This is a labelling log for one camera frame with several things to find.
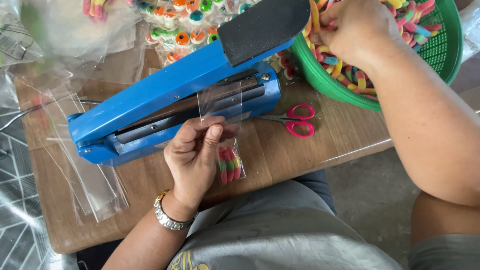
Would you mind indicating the person's right leg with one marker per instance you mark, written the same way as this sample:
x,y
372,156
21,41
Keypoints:
x,y
442,219

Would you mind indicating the heap of colourful gummy worms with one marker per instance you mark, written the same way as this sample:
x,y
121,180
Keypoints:
x,y
412,26

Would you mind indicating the grey shirt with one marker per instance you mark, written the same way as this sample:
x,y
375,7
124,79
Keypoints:
x,y
270,232

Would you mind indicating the large crumpled clear plastic sheet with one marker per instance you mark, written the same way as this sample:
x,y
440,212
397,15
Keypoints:
x,y
67,33

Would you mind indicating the silver wristwatch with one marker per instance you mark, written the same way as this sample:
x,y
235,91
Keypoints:
x,y
168,219

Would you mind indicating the green plastic basket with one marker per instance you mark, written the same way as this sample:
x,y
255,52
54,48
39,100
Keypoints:
x,y
442,52

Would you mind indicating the person's right fingers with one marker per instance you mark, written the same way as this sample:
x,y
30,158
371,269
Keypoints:
x,y
325,22

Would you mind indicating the blue impulse heat sealer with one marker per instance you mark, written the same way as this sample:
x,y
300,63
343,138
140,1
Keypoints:
x,y
150,90

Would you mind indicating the grey shorts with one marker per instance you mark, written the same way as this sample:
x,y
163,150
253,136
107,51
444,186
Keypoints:
x,y
446,255

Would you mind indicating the pile of eyeball candy packets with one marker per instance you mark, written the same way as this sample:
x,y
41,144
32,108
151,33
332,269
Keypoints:
x,y
183,37

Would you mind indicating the white plastic bag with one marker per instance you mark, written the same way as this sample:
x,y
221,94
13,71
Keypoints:
x,y
471,30

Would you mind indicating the person's right hand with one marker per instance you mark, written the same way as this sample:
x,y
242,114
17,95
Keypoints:
x,y
356,33

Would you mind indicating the person's left hand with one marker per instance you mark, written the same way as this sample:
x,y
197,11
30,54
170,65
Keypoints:
x,y
191,161

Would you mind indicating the small clear plastic bag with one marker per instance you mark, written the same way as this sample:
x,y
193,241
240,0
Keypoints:
x,y
221,101

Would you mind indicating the gummy worm packet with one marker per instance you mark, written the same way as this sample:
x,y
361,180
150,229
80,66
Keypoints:
x,y
95,8

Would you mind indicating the stack of empty clear bags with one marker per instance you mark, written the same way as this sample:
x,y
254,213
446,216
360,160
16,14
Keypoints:
x,y
93,187

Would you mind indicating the bagged striped gummy worms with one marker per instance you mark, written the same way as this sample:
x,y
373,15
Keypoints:
x,y
229,165

